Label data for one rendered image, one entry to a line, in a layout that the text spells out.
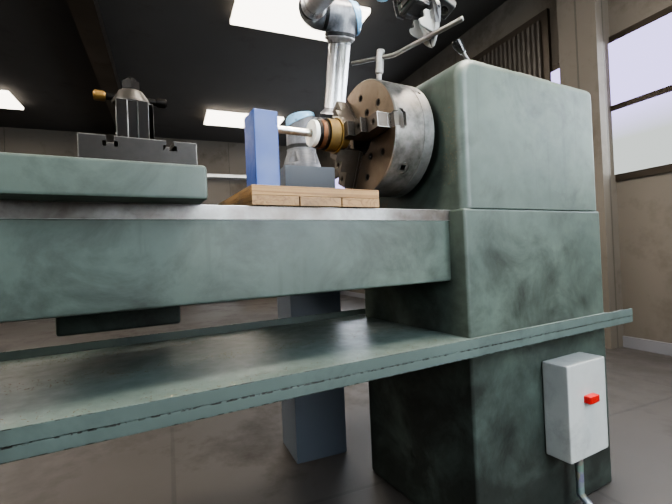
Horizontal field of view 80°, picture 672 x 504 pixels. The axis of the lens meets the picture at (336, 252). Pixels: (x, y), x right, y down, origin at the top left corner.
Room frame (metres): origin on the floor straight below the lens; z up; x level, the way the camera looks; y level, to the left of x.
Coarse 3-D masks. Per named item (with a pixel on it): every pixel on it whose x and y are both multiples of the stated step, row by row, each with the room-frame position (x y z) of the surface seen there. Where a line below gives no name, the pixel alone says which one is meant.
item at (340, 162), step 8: (344, 152) 1.09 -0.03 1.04; (352, 152) 1.10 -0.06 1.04; (360, 152) 1.11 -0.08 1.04; (336, 160) 1.09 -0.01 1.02; (344, 160) 1.10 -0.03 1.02; (352, 160) 1.11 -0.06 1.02; (360, 160) 1.12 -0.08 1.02; (336, 168) 1.13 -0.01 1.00; (344, 168) 1.11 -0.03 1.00; (352, 168) 1.12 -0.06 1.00; (344, 176) 1.13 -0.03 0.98; (352, 176) 1.13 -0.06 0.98; (344, 184) 1.13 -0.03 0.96; (352, 184) 1.14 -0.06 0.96
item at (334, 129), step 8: (320, 120) 1.03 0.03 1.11; (328, 120) 1.04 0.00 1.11; (336, 120) 1.05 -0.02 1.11; (328, 128) 1.03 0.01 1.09; (336, 128) 1.03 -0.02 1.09; (344, 128) 1.04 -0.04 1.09; (320, 136) 1.02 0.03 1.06; (328, 136) 1.03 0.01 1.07; (336, 136) 1.03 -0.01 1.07; (344, 136) 1.04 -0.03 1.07; (320, 144) 1.04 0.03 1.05; (328, 144) 1.05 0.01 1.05; (336, 144) 1.05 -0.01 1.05; (344, 144) 1.07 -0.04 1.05; (336, 152) 1.07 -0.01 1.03
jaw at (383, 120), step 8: (376, 112) 0.98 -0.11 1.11; (384, 112) 0.99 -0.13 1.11; (392, 112) 0.99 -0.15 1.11; (400, 112) 1.00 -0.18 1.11; (360, 120) 1.01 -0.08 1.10; (368, 120) 1.01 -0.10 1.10; (376, 120) 0.98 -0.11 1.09; (384, 120) 0.99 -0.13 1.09; (392, 120) 1.00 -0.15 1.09; (400, 120) 1.00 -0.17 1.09; (352, 128) 1.03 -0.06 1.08; (360, 128) 1.01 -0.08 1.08; (368, 128) 1.02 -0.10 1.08; (376, 128) 1.00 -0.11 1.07; (384, 128) 1.00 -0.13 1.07; (352, 136) 1.04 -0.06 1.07; (360, 136) 1.04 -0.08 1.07; (368, 136) 1.05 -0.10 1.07; (376, 136) 1.05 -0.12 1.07
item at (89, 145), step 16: (80, 144) 0.63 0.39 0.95; (96, 144) 0.64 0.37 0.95; (128, 144) 0.66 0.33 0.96; (144, 144) 0.67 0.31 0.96; (160, 144) 0.68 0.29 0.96; (176, 144) 0.70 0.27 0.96; (192, 144) 0.71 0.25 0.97; (128, 160) 0.66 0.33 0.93; (144, 160) 0.67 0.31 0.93; (160, 160) 0.68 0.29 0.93; (176, 160) 0.70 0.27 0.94; (192, 160) 0.71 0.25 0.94
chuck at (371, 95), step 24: (360, 96) 1.12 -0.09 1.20; (384, 96) 1.02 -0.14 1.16; (408, 96) 1.03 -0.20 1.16; (408, 120) 1.00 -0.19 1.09; (360, 144) 1.17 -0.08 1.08; (384, 144) 1.03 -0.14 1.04; (408, 144) 1.01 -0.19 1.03; (360, 168) 1.13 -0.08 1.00; (384, 168) 1.03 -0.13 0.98; (408, 168) 1.04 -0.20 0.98; (384, 192) 1.11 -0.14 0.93
